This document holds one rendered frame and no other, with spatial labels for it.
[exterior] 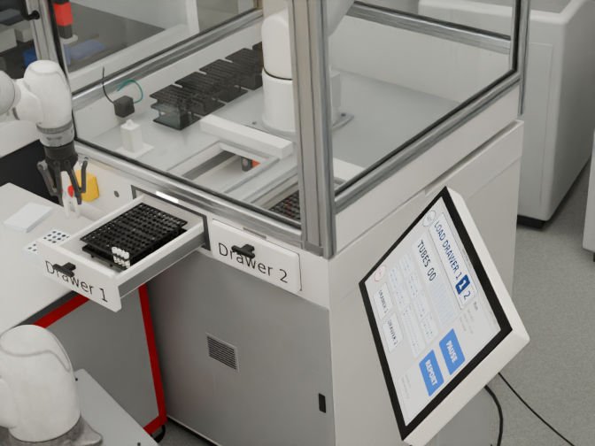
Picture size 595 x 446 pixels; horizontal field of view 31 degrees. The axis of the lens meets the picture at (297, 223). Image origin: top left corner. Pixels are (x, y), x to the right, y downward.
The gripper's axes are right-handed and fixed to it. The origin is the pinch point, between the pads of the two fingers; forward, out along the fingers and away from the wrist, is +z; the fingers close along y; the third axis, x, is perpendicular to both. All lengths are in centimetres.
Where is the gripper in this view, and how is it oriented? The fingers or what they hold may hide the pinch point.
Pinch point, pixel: (71, 204)
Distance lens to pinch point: 286.8
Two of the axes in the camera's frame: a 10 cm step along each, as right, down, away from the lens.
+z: 0.4, 8.1, 5.9
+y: 10.0, -0.8, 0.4
